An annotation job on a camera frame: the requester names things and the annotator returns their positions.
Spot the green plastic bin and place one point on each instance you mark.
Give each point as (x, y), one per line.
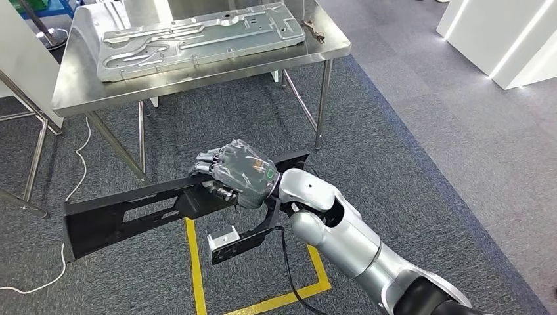
(26, 4)

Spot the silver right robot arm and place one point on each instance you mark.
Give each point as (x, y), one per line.
(339, 243)

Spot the white flat panel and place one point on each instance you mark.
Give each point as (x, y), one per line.
(22, 52)

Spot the chrome tube frame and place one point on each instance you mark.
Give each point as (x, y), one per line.
(35, 158)

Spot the stainless steel workbench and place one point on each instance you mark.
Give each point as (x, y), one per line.
(74, 87)

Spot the stamped sheet metal panel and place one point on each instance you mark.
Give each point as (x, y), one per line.
(196, 52)

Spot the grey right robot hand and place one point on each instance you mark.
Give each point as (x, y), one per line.
(248, 174)

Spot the chrome barrier stanchion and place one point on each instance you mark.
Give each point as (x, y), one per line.
(53, 38)

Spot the black plastic plate bracket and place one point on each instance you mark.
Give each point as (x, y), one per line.
(95, 230)

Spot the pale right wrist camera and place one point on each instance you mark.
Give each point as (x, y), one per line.
(222, 238)

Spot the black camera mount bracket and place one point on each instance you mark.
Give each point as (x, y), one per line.
(243, 246)

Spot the white lit booth panel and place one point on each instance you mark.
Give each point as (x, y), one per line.
(478, 34)

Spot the blue metal cart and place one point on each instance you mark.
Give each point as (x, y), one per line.
(56, 8)

